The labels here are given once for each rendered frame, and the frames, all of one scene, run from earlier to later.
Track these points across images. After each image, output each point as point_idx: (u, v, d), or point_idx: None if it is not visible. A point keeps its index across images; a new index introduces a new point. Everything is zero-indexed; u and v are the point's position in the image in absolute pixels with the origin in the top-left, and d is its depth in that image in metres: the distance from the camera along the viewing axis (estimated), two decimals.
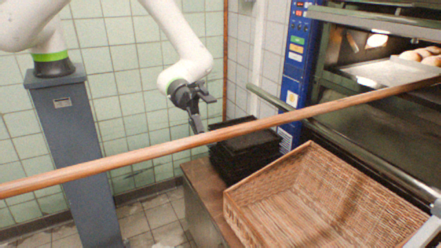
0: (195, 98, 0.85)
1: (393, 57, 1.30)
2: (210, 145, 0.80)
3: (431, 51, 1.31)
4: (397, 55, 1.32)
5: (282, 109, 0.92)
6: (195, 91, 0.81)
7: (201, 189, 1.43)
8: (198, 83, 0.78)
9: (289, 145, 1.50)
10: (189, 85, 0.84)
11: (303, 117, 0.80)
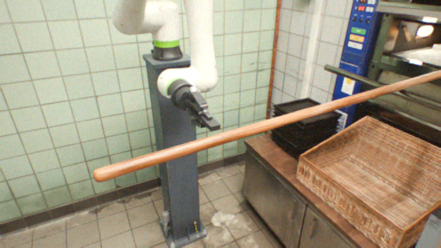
0: None
1: (436, 45, 1.55)
2: (213, 129, 0.75)
3: None
4: (438, 44, 1.58)
5: (364, 83, 1.18)
6: (198, 110, 0.82)
7: (270, 159, 1.69)
8: (202, 108, 0.80)
9: (342, 122, 1.76)
10: (192, 95, 0.84)
11: (400, 89, 1.03)
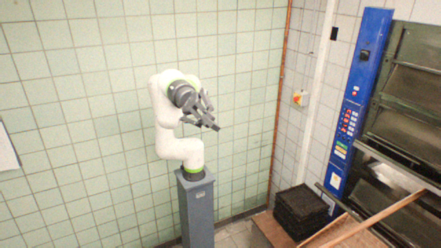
0: (197, 107, 0.86)
1: None
2: (213, 127, 0.75)
3: None
4: None
5: (343, 209, 1.59)
6: (202, 108, 0.82)
7: (273, 240, 2.10)
8: (208, 108, 0.81)
9: (331, 207, 2.17)
10: (202, 94, 0.85)
11: (366, 227, 1.44)
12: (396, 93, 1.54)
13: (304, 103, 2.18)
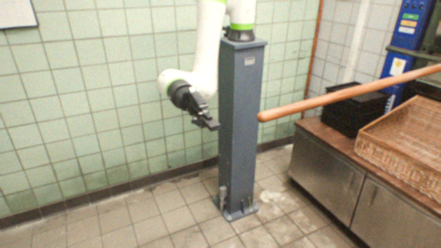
0: None
1: None
2: (213, 129, 0.76)
3: None
4: None
5: (430, 59, 1.32)
6: (198, 111, 0.82)
7: (324, 136, 1.83)
8: (202, 109, 0.80)
9: (389, 103, 1.90)
10: (191, 95, 0.84)
11: None
12: None
13: None
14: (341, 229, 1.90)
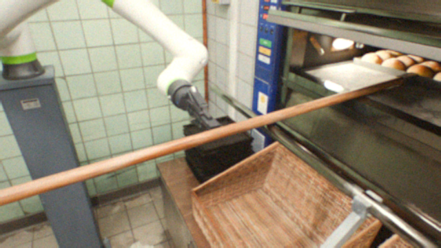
0: None
1: (356, 59, 1.32)
2: (213, 129, 0.75)
3: (391, 53, 1.35)
4: (360, 58, 1.35)
5: (238, 111, 0.95)
6: (198, 110, 0.82)
7: (175, 189, 1.46)
8: (202, 108, 0.80)
9: (261, 145, 1.53)
10: (192, 95, 0.84)
11: (261, 125, 0.79)
12: None
13: (225, 0, 1.55)
14: None
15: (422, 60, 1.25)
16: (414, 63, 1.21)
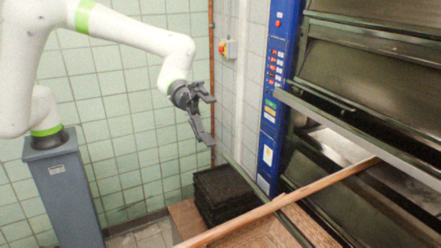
0: (195, 98, 0.85)
1: None
2: (210, 145, 0.80)
3: None
4: None
5: (248, 186, 1.05)
6: (195, 91, 0.81)
7: (185, 235, 1.56)
8: (198, 83, 0.79)
9: (267, 191, 1.63)
10: (189, 85, 0.84)
11: (270, 212, 0.90)
12: (324, 7, 1.01)
13: (232, 55, 1.65)
14: None
15: None
16: None
